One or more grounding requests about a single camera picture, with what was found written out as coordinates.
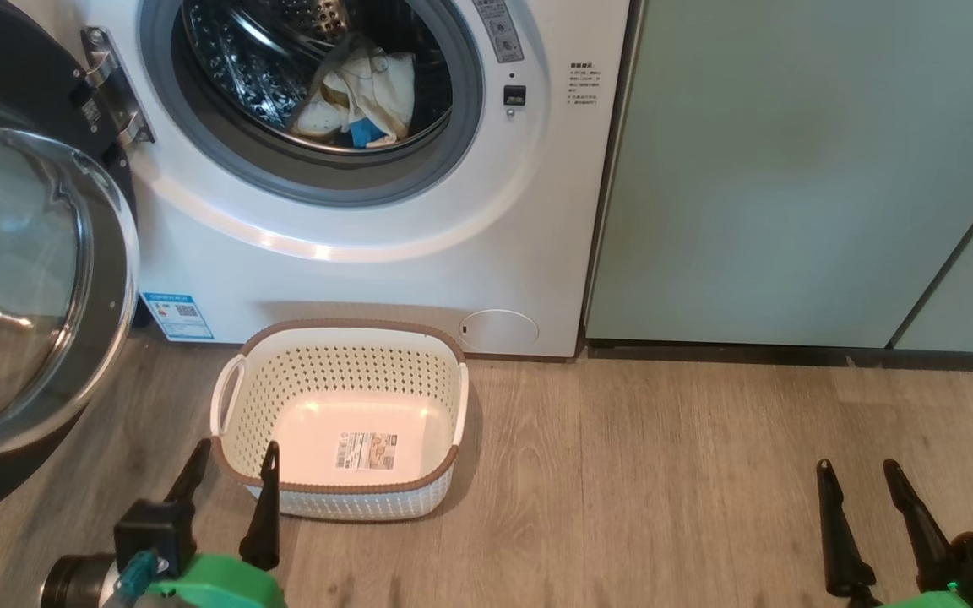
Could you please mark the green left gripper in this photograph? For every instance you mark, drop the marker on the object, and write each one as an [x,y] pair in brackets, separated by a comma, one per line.
[216,587]

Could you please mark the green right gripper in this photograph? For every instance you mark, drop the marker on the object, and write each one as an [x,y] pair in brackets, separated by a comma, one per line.
[926,601]

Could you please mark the black round glass washer door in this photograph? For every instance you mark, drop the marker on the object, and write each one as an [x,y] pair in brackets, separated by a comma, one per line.
[30,279]

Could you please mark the pale yellow cream garment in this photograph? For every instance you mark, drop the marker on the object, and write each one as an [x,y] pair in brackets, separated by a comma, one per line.
[381,89]

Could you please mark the white front-load washing machine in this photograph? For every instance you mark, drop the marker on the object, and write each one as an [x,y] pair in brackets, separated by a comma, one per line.
[368,279]

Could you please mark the pale green cabinet panel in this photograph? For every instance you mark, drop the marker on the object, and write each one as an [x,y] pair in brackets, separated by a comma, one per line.
[774,186]

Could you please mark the chrome door hinge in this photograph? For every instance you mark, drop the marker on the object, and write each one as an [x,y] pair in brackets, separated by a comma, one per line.
[119,93]

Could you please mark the grey rubber door gasket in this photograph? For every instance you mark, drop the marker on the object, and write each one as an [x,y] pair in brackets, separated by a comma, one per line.
[453,143]

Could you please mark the stainless steel washing machine drum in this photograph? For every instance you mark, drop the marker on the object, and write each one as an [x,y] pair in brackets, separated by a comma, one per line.
[241,59]

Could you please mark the black door latch socket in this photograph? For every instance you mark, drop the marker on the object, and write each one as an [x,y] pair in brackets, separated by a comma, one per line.
[514,95]

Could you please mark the white laundry basket brown rim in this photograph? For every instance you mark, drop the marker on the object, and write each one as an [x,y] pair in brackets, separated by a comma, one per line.
[351,502]

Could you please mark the blue energy label sticker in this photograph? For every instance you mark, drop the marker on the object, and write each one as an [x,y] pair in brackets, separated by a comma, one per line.
[178,317]

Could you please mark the dark kick board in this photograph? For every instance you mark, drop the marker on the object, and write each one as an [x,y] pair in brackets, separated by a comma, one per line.
[790,356]

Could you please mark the round white filter cover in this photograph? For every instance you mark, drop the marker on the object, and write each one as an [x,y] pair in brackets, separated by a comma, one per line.
[499,329]

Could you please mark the small QR code sticker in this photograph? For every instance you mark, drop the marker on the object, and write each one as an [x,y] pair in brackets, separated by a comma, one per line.
[90,110]

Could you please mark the grey warning sticker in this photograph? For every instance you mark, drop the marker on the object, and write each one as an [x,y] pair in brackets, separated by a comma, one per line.
[499,29]

